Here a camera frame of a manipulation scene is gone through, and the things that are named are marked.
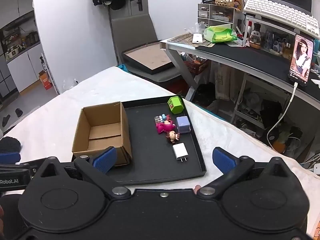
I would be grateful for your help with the grey desk drawer organizer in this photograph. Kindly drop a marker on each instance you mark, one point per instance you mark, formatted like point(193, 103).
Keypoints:
point(212, 15)

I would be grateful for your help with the grey chair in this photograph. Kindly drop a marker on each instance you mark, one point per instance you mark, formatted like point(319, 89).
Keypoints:
point(133, 31)

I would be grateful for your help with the white keyboard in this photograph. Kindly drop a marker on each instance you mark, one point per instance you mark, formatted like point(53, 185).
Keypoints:
point(277, 10)

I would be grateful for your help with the white kitchen cabinet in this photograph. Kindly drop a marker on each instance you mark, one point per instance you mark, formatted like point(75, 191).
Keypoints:
point(21, 48)

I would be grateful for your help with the green hexagonal toy box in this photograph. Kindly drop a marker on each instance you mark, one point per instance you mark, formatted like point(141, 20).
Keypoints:
point(175, 104)

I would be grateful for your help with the orange cardboard box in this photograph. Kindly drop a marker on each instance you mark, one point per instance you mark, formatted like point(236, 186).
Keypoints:
point(45, 80)

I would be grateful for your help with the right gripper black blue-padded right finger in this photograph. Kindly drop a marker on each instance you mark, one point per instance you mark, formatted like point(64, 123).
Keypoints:
point(233, 169)

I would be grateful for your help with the red basket under desk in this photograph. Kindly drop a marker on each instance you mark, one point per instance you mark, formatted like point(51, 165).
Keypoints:
point(196, 65)

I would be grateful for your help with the purple cube toy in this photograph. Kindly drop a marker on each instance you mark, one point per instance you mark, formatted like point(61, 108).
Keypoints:
point(183, 124)

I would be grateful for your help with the green wet wipes pack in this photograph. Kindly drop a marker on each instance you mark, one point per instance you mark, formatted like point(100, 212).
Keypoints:
point(220, 33)

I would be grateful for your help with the brown cardboard box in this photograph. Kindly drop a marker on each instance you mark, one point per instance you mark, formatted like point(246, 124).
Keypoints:
point(100, 127)

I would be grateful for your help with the grey desk with black mat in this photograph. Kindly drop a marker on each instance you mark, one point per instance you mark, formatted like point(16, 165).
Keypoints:
point(258, 63)

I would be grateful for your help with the black shallow tray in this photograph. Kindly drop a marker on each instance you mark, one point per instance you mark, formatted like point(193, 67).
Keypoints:
point(153, 159)

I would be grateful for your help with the white power bank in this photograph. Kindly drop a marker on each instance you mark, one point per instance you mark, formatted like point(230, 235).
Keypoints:
point(197, 39)

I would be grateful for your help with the smartphone with lit screen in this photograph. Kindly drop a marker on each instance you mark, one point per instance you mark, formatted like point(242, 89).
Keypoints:
point(301, 60)

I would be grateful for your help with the black picture frame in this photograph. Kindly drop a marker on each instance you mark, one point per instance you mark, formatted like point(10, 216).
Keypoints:
point(148, 58)

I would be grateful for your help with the blue smurf mug figure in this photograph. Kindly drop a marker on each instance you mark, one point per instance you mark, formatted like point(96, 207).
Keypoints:
point(160, 118)

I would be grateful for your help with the white USB charger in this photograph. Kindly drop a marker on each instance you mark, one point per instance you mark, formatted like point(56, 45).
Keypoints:
point(180, 152)

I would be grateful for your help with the pink monster toy figure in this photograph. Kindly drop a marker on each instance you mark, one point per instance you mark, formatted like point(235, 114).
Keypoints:
point(167, 126)

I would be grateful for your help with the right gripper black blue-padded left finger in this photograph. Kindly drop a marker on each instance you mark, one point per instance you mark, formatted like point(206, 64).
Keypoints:
point(94, 170)

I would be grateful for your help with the small brown-haired doll figure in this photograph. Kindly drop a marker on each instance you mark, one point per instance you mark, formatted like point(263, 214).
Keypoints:
point(172, 137)

